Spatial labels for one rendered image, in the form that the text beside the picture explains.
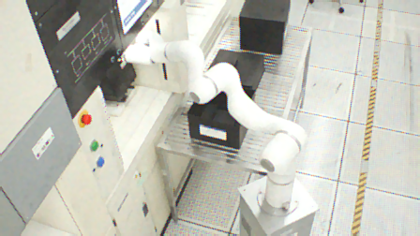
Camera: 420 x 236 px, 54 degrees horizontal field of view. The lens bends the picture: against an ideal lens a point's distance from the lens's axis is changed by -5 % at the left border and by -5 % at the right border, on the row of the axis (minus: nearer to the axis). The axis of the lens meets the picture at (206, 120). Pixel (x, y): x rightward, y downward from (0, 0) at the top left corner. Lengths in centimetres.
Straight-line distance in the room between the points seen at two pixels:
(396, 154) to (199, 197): 147
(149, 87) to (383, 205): 171
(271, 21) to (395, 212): 148
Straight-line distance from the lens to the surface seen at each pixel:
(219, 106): 236
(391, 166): 327
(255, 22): 266
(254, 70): 247
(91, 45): 156
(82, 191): 172
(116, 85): 216
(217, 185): 298
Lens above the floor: 243
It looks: 46 degrees down
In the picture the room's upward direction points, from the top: 5 degrees counter-clockwise
